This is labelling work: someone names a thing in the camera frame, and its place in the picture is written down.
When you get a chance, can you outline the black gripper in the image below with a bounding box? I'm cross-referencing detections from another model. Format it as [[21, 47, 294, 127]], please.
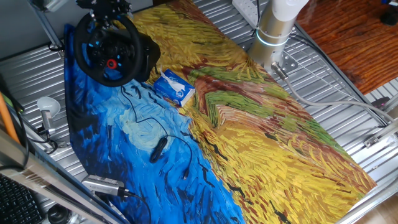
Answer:
[[76, 0, 133, 29]]

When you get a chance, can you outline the black racing steering wheel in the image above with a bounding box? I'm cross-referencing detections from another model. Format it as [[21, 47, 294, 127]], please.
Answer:
[[73, 12, 144, 88]]

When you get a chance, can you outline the black wheel base housing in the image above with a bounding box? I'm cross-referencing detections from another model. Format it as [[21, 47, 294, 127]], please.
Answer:
[[124, 29, 162, 83]]

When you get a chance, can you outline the slanted aluminium pole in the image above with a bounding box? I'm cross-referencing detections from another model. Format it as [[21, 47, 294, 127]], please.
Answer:
[[26, 0, 66, 58]]

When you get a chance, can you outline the white dome stand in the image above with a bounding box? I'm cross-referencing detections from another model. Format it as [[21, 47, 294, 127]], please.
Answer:
[[36, 96, 62, 136]]

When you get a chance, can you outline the blue tissue pack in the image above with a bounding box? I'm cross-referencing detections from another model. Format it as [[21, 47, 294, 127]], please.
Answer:
[[154, 68, 196, 108]]

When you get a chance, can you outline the orange pole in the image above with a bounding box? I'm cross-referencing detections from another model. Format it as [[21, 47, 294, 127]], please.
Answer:
[[0, 91, 21, 144]]

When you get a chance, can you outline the white power strip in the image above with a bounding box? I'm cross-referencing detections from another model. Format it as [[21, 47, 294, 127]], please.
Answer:
[[231, 0, 262, 30]]

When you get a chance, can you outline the painted blue yellow tablecloth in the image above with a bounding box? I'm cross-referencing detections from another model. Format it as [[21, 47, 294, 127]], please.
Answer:
[[63, 0, 377, 224]]

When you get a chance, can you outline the black round knob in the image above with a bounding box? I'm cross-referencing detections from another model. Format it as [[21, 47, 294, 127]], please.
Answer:
[[47, 203, 73, 224]]

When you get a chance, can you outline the black keyboard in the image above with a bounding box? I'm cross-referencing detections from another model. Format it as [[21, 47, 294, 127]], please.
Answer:
[[0, 174, 44, 224]]

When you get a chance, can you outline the brown wooden desk top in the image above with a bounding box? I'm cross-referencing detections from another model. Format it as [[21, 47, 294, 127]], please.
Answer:
[[295, 0, 398, 96]]

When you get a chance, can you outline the black object on desk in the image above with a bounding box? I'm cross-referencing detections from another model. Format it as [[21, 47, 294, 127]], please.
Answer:
[[379, 4, 398, 26]]

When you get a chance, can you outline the small black box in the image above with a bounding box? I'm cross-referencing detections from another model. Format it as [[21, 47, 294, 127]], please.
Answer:
[[371, 96, 391, 108]]

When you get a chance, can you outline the thin black wheel cable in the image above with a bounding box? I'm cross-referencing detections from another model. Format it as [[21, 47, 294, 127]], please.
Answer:
[[120, 85, 193, 181]]

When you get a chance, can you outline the black cable bundle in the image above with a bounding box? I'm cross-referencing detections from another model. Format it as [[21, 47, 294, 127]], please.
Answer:
[[0, 74, 30, 172]]

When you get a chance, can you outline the silver depth camera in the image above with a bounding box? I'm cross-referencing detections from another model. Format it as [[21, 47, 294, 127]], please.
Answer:
[[81, 174, 130, 197]]

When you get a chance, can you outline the aluminium frame bar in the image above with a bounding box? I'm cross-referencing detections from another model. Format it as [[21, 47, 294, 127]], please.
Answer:
[[0, 129, 130, 224]]

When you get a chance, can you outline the black camera cable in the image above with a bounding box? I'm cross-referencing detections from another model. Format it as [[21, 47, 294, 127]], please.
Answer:
[[123, 189, 152, 224]]

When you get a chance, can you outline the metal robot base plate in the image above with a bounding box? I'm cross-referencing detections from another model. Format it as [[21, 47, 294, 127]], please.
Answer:
[[241, 40, 299, 75]]

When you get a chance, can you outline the thick grey robot cable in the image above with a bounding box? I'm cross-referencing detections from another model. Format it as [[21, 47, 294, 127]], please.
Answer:
[[271, 62, 396, 124]]

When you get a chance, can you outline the black cable along rail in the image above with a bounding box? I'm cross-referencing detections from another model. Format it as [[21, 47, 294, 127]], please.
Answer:
[[290, 34, 388, 127]]

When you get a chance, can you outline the metal rail bracket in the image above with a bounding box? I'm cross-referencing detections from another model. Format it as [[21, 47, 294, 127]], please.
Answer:
[[363, 119, 398, 149]]

